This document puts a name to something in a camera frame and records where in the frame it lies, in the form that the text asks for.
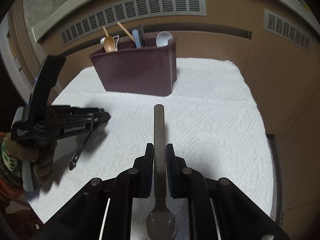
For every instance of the white ceramic soup spoon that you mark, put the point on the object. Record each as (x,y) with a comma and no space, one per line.
(163,38)

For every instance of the gloved left hand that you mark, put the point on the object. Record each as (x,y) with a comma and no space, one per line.
(37,153)

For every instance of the light blue plastic utensil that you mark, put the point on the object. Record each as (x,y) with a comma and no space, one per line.
(135,34)

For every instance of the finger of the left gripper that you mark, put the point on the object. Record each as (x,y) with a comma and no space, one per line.
(87,112)
(97,119)

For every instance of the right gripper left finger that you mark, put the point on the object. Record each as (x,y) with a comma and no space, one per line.
(142,180)

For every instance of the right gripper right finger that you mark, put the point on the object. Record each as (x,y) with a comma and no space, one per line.
(176,178)

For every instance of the wooden spoon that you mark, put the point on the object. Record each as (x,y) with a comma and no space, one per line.
(109,43)

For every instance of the steel shovel-shaped spoon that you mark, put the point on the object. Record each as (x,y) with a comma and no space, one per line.
(116,40)

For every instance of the wooden chopstick utensil handle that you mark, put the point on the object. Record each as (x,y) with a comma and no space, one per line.
(125,31)

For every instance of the maroon plastic utensil caddy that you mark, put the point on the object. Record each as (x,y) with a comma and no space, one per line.
(150,70)

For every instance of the small grey vent grille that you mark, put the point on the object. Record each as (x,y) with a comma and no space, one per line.
(277,25)

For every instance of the long grey vent grille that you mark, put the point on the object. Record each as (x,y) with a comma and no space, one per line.
(130,10)

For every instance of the white textured table cloth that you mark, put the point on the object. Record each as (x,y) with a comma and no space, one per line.
(211,119)

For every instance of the small white round-top utensil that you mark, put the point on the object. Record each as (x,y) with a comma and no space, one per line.
(102,42)

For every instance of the black cutout-handle spoon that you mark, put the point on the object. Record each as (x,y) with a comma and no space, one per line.
(76,157)

